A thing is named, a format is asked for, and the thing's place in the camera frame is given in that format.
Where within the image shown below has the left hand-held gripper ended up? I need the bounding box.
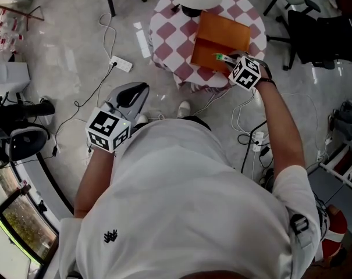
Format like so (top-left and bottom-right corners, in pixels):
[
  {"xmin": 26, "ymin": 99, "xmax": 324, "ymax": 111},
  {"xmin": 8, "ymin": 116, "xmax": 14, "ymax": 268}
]
[{"xmin": 85, "ymin": 81, "xmax": 150, "ymax": 152}]

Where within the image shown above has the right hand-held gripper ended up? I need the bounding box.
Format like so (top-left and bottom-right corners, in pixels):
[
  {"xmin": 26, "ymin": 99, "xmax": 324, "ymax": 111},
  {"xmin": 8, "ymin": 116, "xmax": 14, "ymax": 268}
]
[{"xmin": 222, "ymin": 51, "xmax": 263, "ymax": 92}]

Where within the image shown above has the orange wooden container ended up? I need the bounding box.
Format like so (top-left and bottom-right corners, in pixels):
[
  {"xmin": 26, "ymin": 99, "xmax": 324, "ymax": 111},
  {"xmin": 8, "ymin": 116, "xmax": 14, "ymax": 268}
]
[{"xmin": 190, "ymin": 10, "xmax": 252, "ymax": 76}]

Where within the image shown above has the person's left forearm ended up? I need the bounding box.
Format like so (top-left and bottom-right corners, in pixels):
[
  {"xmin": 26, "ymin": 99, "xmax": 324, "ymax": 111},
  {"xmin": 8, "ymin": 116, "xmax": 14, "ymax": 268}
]
[{"xmin": 73, "ymin": 148, "xmax": 116, "ymax": 218}]

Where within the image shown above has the person's right forearm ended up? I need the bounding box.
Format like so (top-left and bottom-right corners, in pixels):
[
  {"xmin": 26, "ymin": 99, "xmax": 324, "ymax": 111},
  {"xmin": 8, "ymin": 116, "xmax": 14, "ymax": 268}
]
[{"xmin": 255, "ymin": 79, "xmax": 307, "ymax": 183}]

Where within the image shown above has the long white power strip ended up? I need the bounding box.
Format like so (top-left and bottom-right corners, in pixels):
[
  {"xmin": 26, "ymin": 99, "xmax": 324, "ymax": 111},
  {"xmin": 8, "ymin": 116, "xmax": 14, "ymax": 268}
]
[{"xmin": 109, "ymin": 55, "xmax": 134, "ymax": 73}]

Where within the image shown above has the person's white right shoe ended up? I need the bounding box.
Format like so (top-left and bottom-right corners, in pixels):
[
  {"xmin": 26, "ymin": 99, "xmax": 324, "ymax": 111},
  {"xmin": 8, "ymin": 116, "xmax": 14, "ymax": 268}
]
[{"xmin": 176, "ymin": 101, "xmax": 192, "ymax": 119}]

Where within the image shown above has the round table with checkered cloth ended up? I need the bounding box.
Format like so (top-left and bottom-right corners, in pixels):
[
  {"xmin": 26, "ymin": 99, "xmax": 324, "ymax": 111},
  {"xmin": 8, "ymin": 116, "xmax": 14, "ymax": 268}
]
[{"xmin": 148, "ymin": 0, "xmax": 268, "ymax": 93}]

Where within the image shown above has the small white power strip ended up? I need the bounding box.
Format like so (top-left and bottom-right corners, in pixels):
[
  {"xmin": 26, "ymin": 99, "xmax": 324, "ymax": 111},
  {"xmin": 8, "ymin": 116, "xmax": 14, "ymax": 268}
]
[{"xmin": 252, "ymin": 130, "xmax": 265, "ymax": 153}]

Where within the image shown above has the black office chair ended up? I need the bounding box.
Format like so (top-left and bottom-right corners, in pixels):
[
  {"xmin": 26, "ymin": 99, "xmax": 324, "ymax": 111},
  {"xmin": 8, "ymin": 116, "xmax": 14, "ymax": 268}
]
[{"xmin": 265, "ymin": 0, "xmax": 352, "ymax": 71}]

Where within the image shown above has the black boot-shaped device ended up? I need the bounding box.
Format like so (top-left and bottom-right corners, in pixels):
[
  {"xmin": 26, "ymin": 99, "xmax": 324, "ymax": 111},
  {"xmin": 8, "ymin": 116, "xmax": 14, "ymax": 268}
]
[{"xmin": 0, "ymin": 96, "xmax": 56, "ymax": 127}]

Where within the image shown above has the black headset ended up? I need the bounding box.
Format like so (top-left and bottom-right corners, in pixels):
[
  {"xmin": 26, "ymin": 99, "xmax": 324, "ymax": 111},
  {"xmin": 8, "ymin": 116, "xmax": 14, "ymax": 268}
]
[{"xmin": 0, "ymin": 124, "xmax": 51, "ymax": 171}]

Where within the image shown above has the person's white t-shirt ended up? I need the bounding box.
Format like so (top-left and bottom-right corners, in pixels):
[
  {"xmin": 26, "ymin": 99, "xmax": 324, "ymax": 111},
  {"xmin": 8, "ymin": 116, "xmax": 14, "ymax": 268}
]
[{"xmin": 58, "ymin": 118, "xmax": 322, "ymax": 279}]

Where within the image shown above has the white box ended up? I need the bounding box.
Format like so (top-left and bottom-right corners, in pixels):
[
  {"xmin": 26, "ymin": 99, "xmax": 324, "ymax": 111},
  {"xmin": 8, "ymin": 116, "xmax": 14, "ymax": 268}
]
[{"xmin": 0, "ymin": 62, "xmax": 31, "ymax": 98}]

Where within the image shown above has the white shelf rack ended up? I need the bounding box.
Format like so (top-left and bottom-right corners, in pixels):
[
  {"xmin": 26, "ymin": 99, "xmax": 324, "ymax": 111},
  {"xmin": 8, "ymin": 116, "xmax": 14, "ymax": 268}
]
[{"xmin": 319, "ymin": 143, "xmax": 352, "ymax": 196}]

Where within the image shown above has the red bag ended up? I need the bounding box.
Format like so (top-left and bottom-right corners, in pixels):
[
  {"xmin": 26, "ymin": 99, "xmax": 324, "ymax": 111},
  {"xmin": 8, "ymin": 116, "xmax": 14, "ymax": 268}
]
[{"xmin": 321, "ymin": 204, "xmax": 349, "ymax": 262}]

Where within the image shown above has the black wrist strap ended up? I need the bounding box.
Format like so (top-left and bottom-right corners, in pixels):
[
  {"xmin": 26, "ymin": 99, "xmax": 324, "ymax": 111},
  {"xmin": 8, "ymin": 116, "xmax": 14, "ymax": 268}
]
[{"xmin": 258, "ymin": 59, "xmax": 278, "ymax": 87}]

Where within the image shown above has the black cable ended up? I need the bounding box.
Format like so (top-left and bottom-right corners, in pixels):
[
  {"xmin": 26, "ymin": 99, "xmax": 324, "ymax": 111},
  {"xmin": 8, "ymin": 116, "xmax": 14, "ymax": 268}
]
[{"xmin": 51, "ymin": 62, "xmax": 118, "ymax": 158}]

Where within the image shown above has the white cable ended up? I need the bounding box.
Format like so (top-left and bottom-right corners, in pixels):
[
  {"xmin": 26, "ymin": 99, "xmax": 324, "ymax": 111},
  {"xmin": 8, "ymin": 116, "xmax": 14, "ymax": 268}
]
[{"xmin": 98, "ymin": 12, "xmax": 118, "ymax": 60}]

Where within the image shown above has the black strap buckle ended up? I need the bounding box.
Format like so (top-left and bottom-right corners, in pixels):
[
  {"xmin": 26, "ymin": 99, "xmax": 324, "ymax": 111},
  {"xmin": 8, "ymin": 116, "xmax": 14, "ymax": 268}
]
[{"xmin": 290, "ymin": 213, "xmax": 311, "ymax": 235}]

